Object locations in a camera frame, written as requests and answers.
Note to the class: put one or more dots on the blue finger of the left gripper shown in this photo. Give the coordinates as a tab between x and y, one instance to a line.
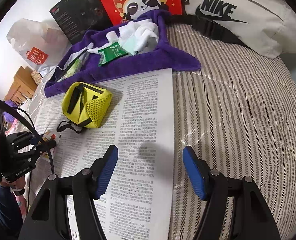
35	141

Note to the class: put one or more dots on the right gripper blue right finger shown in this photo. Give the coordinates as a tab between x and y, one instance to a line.
197	170

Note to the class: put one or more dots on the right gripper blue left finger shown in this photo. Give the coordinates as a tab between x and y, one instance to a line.
104	169

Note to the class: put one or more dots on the yellow mesh pouch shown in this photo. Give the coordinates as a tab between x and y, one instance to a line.
84	106

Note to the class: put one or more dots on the white mesh drawstring pouch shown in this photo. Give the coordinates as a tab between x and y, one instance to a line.
79	56

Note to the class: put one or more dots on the green tissue pack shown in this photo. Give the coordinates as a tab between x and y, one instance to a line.
72	70

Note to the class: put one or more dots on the green wet wipe packet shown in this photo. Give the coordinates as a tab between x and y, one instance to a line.
111	53

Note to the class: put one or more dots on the white paper towel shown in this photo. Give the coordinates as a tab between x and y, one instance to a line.
112	37

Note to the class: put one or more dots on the person's left hand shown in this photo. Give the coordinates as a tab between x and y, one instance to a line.
18	185

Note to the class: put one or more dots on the patterned book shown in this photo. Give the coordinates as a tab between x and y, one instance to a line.
36	76

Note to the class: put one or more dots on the striped quilt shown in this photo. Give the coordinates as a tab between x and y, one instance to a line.
238	113

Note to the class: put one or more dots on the white Miniso plastic bag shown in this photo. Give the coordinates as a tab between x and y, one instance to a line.
41	44

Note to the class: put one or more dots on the black headset box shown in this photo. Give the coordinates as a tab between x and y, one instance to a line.
76	17

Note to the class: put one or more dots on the white Nike waist bag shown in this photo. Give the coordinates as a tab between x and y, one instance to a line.
266	26

